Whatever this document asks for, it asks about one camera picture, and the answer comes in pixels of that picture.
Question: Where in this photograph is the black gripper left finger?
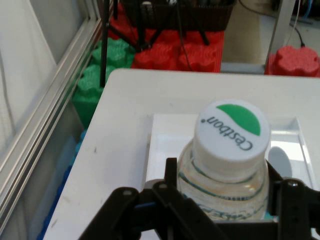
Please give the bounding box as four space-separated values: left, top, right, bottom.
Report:
78 157 219 240

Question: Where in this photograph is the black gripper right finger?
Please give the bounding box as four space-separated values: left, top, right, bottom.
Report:
265 159 320 240

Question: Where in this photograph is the clear water bottle green label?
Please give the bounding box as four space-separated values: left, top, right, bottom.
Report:
176 98 272 221

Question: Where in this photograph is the white and blue cardboard box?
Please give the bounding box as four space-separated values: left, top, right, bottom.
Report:
141 112 316 222

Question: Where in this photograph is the blue foam floor mat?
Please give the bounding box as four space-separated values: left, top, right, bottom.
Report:
36 129 87 240

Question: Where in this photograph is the green foam block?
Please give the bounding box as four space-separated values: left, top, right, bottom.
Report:
91 38 137 70
71 64 117 129

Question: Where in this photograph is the small red foam block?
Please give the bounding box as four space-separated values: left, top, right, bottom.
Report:
264 45 320 78

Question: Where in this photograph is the large red foam block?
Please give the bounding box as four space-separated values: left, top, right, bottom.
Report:
109 2 225 74

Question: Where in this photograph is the black tripod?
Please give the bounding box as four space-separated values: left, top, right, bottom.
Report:
99 0 210 88

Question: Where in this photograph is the aluminium wall rail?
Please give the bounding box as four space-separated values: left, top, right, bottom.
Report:
0 14 107 223

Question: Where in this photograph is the grey metal stand post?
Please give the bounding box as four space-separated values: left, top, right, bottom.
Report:
221 0 295 74

